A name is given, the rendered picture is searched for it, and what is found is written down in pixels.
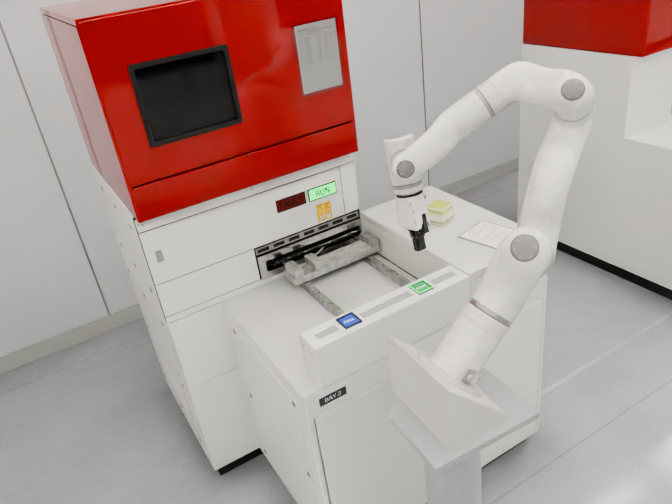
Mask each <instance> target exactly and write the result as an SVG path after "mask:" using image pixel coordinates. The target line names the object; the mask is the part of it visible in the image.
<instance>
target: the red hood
mask: <svg viewBox="0 0 672 504"><path fill-rule="evenodd" d="M39 9H40V12H41V13H42V14H41V17H42V19H43V22H44V25H45V28H46V31H47V34H48V37H49V40H50V43H51V46H52V49H53V52H54V55H55V57H56V60H57V63H58V66H59V69H60V72H61V75H62V78H63V81H64V84H65V87H66V90H67V92H68V95H69V98H70V101H71V104H72V107H73V110H74V113H75V116H76V119H77V122H78V125H79V128H80V130H81V133H82V136H83V139H84V142H85V145H86V148H87V151H88V154H89V157H90V160H91V163H92V164H93V166H94V167H95V168H96V169H97V171H98V172H99V173H100V175H101V176H102V177H103V178H104V180H105V181H106V182H107V183H108V185H109V186H110V187H111V189H112V190H113V191H114V192H115V194H116V195H117V196H118V197H119V199H120V200H121V201H122V202H123V204H124V205H125V206H126V208H127V209H128V210H129V211H130V213H131V214H132V215H133V216H134V218H135V219H136V220H137V222H138V223H142V222H145V221H148V220H151V219H154V218H157V217H160V216H163V215H166V214H169V213H172V212H175V211H178V210H181V209H184V208H187V207H190V206H193V205H196V204H199V203H202V202H205V201H208V200H211V199H214V198H217V197H220V196H223V195H227V194H230V193H233V192H236V191H239V190H242V189H245V188H248V187H251V186H254V185H257V184H260V183H263V182H266V181H269V180H272V179H275V178H278V177H281V176H284V175H287V174H290V173H293V172H296V171H299V170H302V169H305V168H308V167H311V166H314V165H317V164H320V163H323V162H326V161H329V160H332V159H335V158H338V157H342V156H345V155H348V154H351V153H354V152H357V151H358V142H357V133H356V124H355V115H354V106H353V97H352V88H351V79H350V70H349V61H348V52H347V43H346V34H345V25H344V16H343V7H342V0H81V1H75V2H69V3H63V4H57V5H52V6H46V7H40V8H39Z"/></svg>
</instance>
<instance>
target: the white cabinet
mask: <svg viewBox="0 0 672 504"><path fill-rule="evenodd" d="M546 292H547V275H545V276H543V277H542V278H539V279H538V281H537V282H536V284H535V286H534V287H533V289H532V291H531V293H530V294H529V296H528V298H527V300H526V302H525V304H524V306H523V308H522V309H521V311H520V312H519V314H518V316H517V317H516V319H515V320H514V322H513V323H512V325H511V326H510V327H509V329H508V330H507V332H506V333H505V335H504V336H503V338H502V340H501V341H500V343H499V344H498V346H497V347H496V349H495V350H494V352H493V353H492V355H491V356H490V358H489V359H488V360H487V362H486V363H485V365H484V366H483V368H486V369H487V370H488V371H489V372H491V373H492V374H493V375H494V376H495V377H497V378H498V379H499V380H500V381H502V382H503V383H504V384H505V385H506V386H508V387H509V388H510V389H511V390H513V391H514V392H515V393H516V394H517V395H519V396H520V397H521V398H522V399H524V400H525V401H526V402H527V403H528V404H530V405H531V406H532V407H533V408H535V409H536V410H537V411H538V412H539V416H540V398H541V381H542V363H543V345H544V327H545V309H546ZM223 308H224V312H225V316H226V320H227V324H228V327H229V331H230V335H231V339H232V343H233V347H234V350H235V354H236V358H237V362H238V366H239V370H240V373H241V377H242V381H243V385H244V389H245V393H246V396H247V400H248V404H249V408H250V412H251V416H252V419H253V423H254V427H255V431H256V435H257V439H258V442H259V446H260V449H261V450H262V452H263V453H264V455H265V456H266V458H267V459H268V461H269V462H270V464H271V465H272V467H273V468H274V470H275V471H276V473H277V474H278V476H279V477H280V479H281V480H282V482H283V483H284V485H285V486H286V488H287V489H288V491H289V492H290V494H291V495H292V497H293V498H294V500H295V501H296V503H297V504H427V496H426V483H425V470H424V460H423V459H422V457H421V456H420V455H419V454H418V453H417V452H416V451H415V449H414V448H413V447H412V446H411V445H410V444H409V443H408V441H407V440H406V439H405V438H404V437H403V436H402V434H401V433H400V432H399V431H398V430H397V429H396V428H395V426H394V425H393V424H392V423H391V422H390V420H389V413H390V411H391V408H392V406H393V403H394V400H395V398H396V394H395V393H394V392H393V391H392V385H391V376H390V366H389V356H388V357H386V358H384V359H382V360H380V361H378V362H376V363H374V364H372V365H370V366H368V367H366V368H364V369H362V370H360V371H358V372H356V373H354V374H352V375H350V376H348V377H346V378H345V379H343V380H341V381H339V382H337V383H335V384H333V385H331V386H329V387H327V388H325V389H323V390H321V391H319V392H317V393H315V394H313V395H311V396H309V397H307V398H305V399H303V398H302V397H301V396H300V395H299V394H298V392H297V391H296V390H295V389H294V388H293V387H292V385H291V384H290V383H289V382H288V381H287V380H286V378H285V377H284V376H283V375H282V374H281V372H280V371H279V370H278V369H277V368H276V367H275V365H274V364H273V363H272V362H271V361H270V359H269V358H268V357H267V356H266V355H265V354H264V352H263V351H262V350H261V349H260V348H259V347H258V345H257V344H256V343H255V342H254V341H253V339H252V338H251V337H250V336H249V335H248V334H247V332H246V331H245V330H244V329H243V328H242V326H241V325H240V324H239V323H238V322H237V321H236V319H235V318H234V317H233V316H232V315H231V313H230V312H229V311H228V310H227V309H226V308H225V306H224V305H223ZM452 325H453V324H451V325H449V326H447V327H445V328H443V329H441V330H439V331H437V332H435V333H433V334H431V335H429V336H427V337H425V338H423V339H421V340H419V341H417V342H415V343H413V344H411V346H413V347H415V348H417V349H420V350H425V351H427V352H430V353H432V354H434V352H435V351H436V349H437V348H438V346H439V345H440V343H441V342H442V340H443V339H444V337H445V335H446V334H447V332H448V331H449V329H450V328H451V326H452ZM538 430H539V418H538V419H537V420H535V421H533V422H531V423H529V424H528V425H526V426H524V427H522V428H520V429H518V430H517V431H515V432H513V433H511V434H509V435H508V436H506V437H504V438H502V439H500V440H498V441H497V442H495V443H493V444H491V445H489V446H487V447H486V448H484V449H482V450H481V469H482V468H484V467H485V466H487V465H488V464H490V463H491V462H493V461H494V460H496V459H498V458H499V457H501V456H502V455H504V454H505V453H507V452H508V451H510V450H511V449H513V448H514V447H516V446H518V445H519V444H521V443H522V442H524V441H525V439H526V438H528V437H529V436H531V435H532V434H534V433H535V432H537V431H538Z"/></svg>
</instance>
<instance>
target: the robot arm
mask: <svg viewBox="0 0 672 504"><path fill-rule="evenodd" d="M518 101H519V102H525V103H538V104H542V105H545V106H547V107H549V108H551V109H552V115H551V121H550V125H549V128H548V131H547V133H546V136H545V138H544V140H543V142H542V144H541V146H540V149H539V151H538V154H537V156H536V159H535V162H534V166H533V169H532V172H531V176H530V179H529V183H528V186H527V190H526V194H525V198H524V202H523V206H522V210H521V214H520V218H519V221H518V225H517V228H516V229H514V230H513V231H511V232H510V233H508V234H507V235H506V236H505V237H504V239H503V240H502V241H501V243H500V244H499V245H498V247H497V249H496V250H495V252H494V254H493V256H492V258H491V260H490V262H489V264H488V266H487V268H486V270H485V273H484V275H483V277H482V280H481V282H480V284H479V285H478V287H477V288H476V290H475V292H474V293H473V295H472V296H471V298H470V299H469V301H468V302H467V304H466V305H465V307H464V308H463V310H462V311H461V313H460V314H459V316H458V317H457V319H456V320H455V322H454V323H453V325H452V326H451V328H450V329H449V331H448V332H447V334H446V335H445V337H444V339H443V340H442V342H441V343H440V345H439V346H438V348H437V349H436V351H435V352H434V354H432V353H430V352H427V351H425V350H419V351H418V353H417V355H418V356H419V358H420V359H421V360H422V361H423V362H424V363H425V364H426V365H427V366H428V367H430V368H431V369H432V370H433V371H434V372H436V373H437V374H438V375H440V376H441V377H443V378H444V379H445V380H447V381H448V382H450V383H451V384H453V385H455V386H456V387H458V388H459V389H461V390H463V391H465V392H467V393H469V394H471V395H473V396H476V397H481V396H482V394H483V392H482V390H481V389H480V388H479V387H478V386H477V385H476V383H477V382H478V376H477V375H478V374H479V372H480V371H481V369H482V368H483V366H484V365H485V363H486V362H487V360H488V359H489V358H490V356H491V355H492V353H493V352H494V350H495V349H496V347H497V346H498V344H499V343H500V341H501V340H502V338H503V336H504V335H505V333H506V332H507V330H508V329H509V327H510V326H511V325H512V323H513V322H514V320H515V319H516V317H517V316H518V314H519V312H520V311H521V309H522V308H523V306H524V304H525V302H526V300H527V298H528V296H529V294H530V293H531V291H532V289H533V287H534V286H535V284H536V282H537V281H538V279H539V278H542V277H543V276H545V275H546V274H547V273H548V272H549V271H550V269H551V268H552V265H553V263H554V260H555V254H556V248H557V242H558V237H559V232H560V227H561V222H562V217H563V213H564V208H565V204H566V201H567V197H568V193H569V190H570V187H571V183H572V180H573V177H574V173H575V170H576V167H577V164H578V161H579V158H580V156H581V153H582V150H583V148H584V145H585V142H586V139H587V136H588V133H589V130H590V127H591V123H592V119H593V114H594V104H595V91H594V87H593V85H592V84H591V82H590V81H589V80H588V79H587V78H586V77H584V76H583V75H581V74H579V73H577V72H575V71H573V70H569V69H551V68H546V67H543V66H540V65H537V64H534V63H531V62H526V61H518V62H514V63H511V64H509V65H507V66H505V67H504V68H502V69H501V70H500V71H498V72H497V73H495V74H494V75H493V76H491V77H490V78H489V79H487V80H486V81H485V82H483V83H482V84H480V85H479V86H478V87H476V88H475V89H474V90H472V91H471V92H469V93H468V94H467V95H465V96H464V97H463V98H461V99H460V100H459V101H457V102H456V103H455V104H453V105H452V106H451V107H449V108H448V109H447V110H446V111H444V112H443V113H442V114H441V115H440V116H438V118H437V119H436V120H435V122H434V123H433V124H432V126H431V127H430V128H429V129H428V130H427V131H426V132H425V133H424V134H423V135H422V136H421V137H420V138H419V139H418V140H416V141H415V139H414V135H413V134H411V133H403V134H397V135H394V136H391V137H388V138H386V139H385V140H384V147H385V152H386V157H387V162H388V166H389V171H390V176H391V181H392V186H393V191H394V194H396V197H395V201H396V211H397V218H398V223H399V226H400V227H402V228H405V229H407V230H408V231H409V233H410V236H411V238H412V241H413V246H414V250H415V251H418V252H419V251H421V250H423V249H426V244H425V239H424V236H425V233H428V232H429V229H428V226H430V217H429V212H428V208H427V204H426V201H425V198H424V195H423V193H422V192H423V190H422V189H423V182H422V176H421V174H422V173H424V172H425V171H427V170H428V169H430V168H431V167H433V166H434V165H435V164H437V163H438V162H439V161H441V160H442V159H443V158H444V157H445V156H446V155H447V154H448V153H449V152H450V151H451V150H452V149H453V148H454V146H455V145H456V144H457V143H458V142H459V141H460V140H461V139H462V138H464V137H465V136H467V135H468V134H470V133H471V132H473V131H474V130H475V129H477V128H478V127H480V126H481V125H483V124H484V123H485V122H487V121H488V120H490V119H491V118H493V117H494V116H495V115H497V114H498V113H500V112H501V111H502V110H504V109H505V108H507V107H508V106H509V105H511V104H512V103H514V102H518Z"/></svg>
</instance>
